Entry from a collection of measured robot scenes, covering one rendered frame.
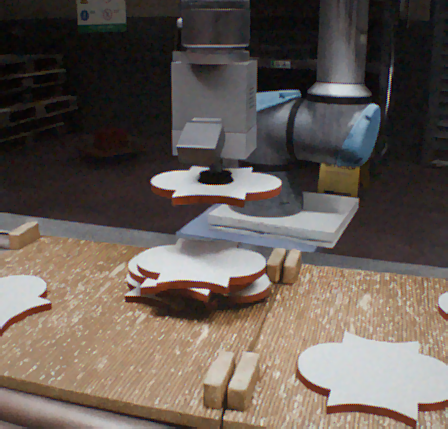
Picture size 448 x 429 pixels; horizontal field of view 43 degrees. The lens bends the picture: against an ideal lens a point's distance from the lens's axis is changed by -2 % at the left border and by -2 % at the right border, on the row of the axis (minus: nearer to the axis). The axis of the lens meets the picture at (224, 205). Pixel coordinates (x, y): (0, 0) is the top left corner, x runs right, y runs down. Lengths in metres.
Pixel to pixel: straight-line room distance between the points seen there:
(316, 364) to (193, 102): 0.30
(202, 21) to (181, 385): 0.37
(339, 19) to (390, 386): 0.66
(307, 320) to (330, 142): 0.44
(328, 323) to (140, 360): 0.22
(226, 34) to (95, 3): 5.81
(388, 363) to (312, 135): 0.55
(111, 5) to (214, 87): 5.69
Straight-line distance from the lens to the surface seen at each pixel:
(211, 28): 0.63
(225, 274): 0.66
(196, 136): 0.62
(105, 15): 6.36
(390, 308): 0.73
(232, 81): 0.63
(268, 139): 1.09
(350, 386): 0.56
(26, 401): 0.61
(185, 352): 0.62
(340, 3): 1.04
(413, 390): 0.57
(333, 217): 1.14
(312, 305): 0.72
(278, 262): 0.77
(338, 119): 1.04
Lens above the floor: 1.27
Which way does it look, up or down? 18 degrees down
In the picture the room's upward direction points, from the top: straight up
